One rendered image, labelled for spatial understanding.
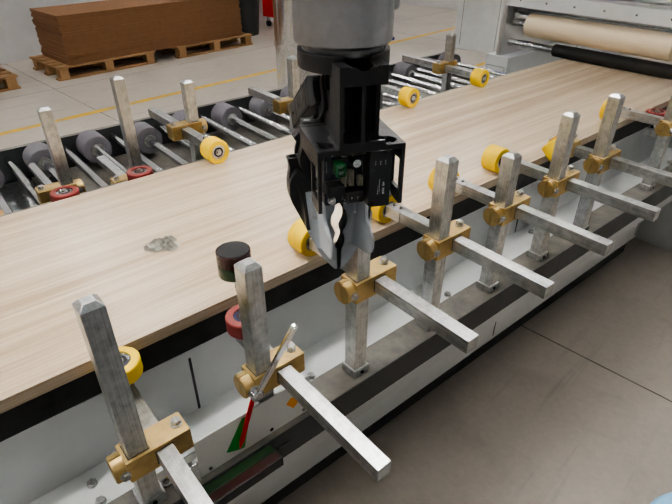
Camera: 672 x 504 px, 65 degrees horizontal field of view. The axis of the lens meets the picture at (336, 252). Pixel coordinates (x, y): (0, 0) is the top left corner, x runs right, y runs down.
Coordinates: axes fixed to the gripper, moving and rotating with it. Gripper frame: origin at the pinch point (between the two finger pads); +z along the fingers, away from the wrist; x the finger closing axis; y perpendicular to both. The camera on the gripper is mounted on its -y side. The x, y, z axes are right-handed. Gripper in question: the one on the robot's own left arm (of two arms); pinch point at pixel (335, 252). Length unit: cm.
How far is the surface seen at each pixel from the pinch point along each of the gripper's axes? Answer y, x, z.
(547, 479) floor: -40, 86, 132
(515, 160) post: -59, 62, 22
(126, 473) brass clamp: -18, -31, 49
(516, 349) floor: -98, 110, 132
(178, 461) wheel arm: -17, -22, 48
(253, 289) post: -29.7, -5.8, 25.0
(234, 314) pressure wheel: -44, -9, 41
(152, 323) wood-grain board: -46, -25, 42
